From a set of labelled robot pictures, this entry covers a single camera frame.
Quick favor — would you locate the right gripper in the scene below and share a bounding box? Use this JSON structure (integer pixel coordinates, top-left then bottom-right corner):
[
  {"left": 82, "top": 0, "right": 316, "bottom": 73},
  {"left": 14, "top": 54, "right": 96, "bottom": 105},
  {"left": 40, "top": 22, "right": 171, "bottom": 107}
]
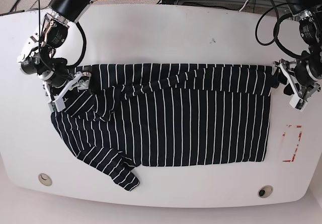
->
[{"left": 41, "top": 71, "right": 96, "bottom": 112}]

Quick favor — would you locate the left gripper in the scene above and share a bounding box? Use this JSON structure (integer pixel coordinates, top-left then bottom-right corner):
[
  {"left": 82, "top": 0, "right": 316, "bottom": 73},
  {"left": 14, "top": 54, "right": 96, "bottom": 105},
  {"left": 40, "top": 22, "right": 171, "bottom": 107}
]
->
[{"left": 271, "top": 60, "right": 321, "bottom": 108}]

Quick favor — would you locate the navy white striped t-shirt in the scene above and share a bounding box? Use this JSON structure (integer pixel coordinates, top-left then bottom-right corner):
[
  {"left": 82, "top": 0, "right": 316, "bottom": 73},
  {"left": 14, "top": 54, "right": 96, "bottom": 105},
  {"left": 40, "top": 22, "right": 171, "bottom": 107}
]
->
[{"left": 51, "top": 63, "right": 273, "bottom": 191}]

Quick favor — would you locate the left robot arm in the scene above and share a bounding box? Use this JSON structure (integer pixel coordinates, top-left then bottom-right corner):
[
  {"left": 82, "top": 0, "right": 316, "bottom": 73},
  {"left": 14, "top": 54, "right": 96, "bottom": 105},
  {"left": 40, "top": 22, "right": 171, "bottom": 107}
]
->
[{"left": 273, "top": 0, "right": 321, "bottom": 111}]

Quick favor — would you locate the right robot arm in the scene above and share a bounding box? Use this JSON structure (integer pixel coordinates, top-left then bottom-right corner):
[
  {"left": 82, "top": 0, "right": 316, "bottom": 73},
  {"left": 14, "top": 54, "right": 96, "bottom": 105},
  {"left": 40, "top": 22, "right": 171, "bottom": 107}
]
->
[{"left": 17, "top": 0, "right": 95, "bottom": 112}]

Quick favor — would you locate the red tape rectangle marking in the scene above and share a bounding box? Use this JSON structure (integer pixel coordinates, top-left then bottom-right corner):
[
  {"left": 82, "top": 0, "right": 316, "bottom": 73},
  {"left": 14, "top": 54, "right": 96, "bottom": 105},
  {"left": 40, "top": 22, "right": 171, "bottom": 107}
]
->
[{"left": 279, "top": 125, "right": 303, "bottom": 163}]

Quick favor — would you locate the left table grommet hole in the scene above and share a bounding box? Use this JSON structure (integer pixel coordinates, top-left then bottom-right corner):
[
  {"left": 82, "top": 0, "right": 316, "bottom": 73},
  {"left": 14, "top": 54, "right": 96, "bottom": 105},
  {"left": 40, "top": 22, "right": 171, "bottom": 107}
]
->
[{"left": 38, "top": 173, "right": 52, "bottom": 187}]

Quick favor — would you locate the table grommet hole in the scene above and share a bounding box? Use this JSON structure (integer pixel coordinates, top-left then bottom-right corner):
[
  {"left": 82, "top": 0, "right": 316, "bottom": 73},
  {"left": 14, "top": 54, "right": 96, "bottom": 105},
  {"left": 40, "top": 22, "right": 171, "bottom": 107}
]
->
[
  {"left": 38, "top": 173, "right": 52, "bottom": 187},
  {"left": 258, "top": 185, "right": 273, "bottom": 198}
]

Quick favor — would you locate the right table grommet hole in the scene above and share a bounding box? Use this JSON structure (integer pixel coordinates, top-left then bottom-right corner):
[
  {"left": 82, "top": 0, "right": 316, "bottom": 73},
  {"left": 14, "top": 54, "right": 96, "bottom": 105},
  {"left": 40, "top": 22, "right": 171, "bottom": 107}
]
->
[{"left": 258, "top": 185, "right": 273, "bottom": 198}]

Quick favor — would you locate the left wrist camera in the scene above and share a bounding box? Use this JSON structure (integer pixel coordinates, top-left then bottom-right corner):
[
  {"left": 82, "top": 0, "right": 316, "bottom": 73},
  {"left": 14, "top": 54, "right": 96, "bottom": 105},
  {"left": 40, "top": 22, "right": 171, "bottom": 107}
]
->
[{"left": 294, "top": 101, "right": 307, "bottom": 112}]

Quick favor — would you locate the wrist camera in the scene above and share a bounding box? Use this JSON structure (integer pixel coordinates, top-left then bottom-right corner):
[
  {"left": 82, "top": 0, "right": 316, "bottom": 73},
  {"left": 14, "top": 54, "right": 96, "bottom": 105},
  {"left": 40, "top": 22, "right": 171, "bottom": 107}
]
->
[
  {"left": 294, "top": 101, "right": 307, "bottom": 112},
  {"left": 48, "top": 101, "right": 57, "bottom": 113}
]

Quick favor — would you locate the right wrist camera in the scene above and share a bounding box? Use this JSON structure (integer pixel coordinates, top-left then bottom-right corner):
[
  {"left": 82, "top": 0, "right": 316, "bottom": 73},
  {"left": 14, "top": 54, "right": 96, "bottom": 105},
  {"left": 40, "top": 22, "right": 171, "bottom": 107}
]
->
[{"left": 48, "top": 101, "right": 57, "bottom": 113}]

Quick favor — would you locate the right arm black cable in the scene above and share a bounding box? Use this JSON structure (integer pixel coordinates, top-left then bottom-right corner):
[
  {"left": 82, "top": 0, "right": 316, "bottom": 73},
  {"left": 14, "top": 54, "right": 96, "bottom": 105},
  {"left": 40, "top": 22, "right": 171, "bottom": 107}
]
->
[{"left": 36, "top": 0, "right": 88, "bottom": 70}]

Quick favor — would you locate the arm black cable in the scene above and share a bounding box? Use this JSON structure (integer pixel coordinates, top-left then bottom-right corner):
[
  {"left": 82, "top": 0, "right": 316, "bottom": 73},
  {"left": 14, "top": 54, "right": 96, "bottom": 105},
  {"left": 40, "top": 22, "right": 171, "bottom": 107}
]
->
[
  {"left": 36, "top": 0, "right": 88, "bottom": 70},
  {"left": 255, "top": 0, "right": 307, "bottom": 61}
]

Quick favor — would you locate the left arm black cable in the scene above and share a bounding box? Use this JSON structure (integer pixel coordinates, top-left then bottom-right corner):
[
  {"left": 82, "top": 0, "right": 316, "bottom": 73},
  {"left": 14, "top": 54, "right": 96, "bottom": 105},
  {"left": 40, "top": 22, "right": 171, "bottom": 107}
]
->
[{"left": 255, "top": 0, "right": 307, "bottom": 61}]

